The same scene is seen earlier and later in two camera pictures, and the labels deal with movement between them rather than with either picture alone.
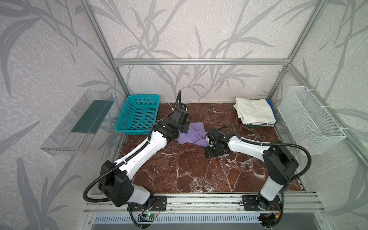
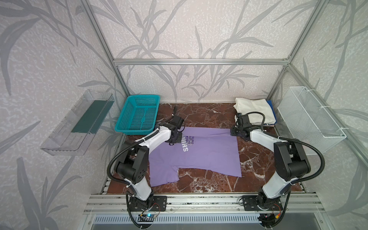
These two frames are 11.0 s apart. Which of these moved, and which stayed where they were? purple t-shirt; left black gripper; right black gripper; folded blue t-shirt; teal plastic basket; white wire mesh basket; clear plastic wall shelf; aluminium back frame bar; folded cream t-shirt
Moved: purple t-shirt; right black gripper; left black gripper
Stayed: folded blue t-shirt; folded cream t-shirt; white wire mesh basket; clear plastic wall shelf; aluminium back frame bar; teal plastic basket
